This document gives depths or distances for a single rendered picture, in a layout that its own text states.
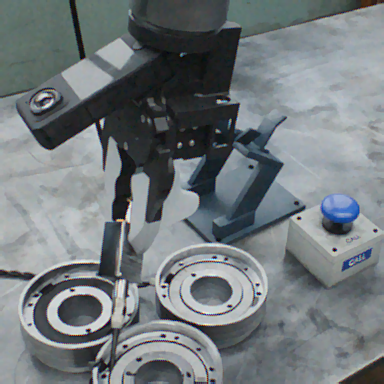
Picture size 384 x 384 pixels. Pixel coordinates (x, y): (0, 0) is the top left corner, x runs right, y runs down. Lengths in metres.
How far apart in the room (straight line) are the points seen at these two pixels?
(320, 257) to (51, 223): 0.29
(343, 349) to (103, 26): 1.88
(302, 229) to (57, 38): 1.74
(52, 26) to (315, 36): 1.29
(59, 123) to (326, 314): 0.34
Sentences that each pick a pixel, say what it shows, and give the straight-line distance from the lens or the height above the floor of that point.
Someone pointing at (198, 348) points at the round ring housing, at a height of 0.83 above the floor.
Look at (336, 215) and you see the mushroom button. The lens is 0.73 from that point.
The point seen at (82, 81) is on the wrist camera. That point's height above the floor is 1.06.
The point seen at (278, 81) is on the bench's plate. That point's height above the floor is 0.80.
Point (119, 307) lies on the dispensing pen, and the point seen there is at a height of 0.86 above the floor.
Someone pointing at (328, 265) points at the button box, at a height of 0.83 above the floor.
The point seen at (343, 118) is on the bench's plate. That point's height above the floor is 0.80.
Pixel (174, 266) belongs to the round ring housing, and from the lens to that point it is 0.72.
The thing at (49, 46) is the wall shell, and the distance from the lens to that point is 2.40.
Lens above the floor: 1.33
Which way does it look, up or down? 34 degrees down
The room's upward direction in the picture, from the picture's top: 5 degrees clockwise
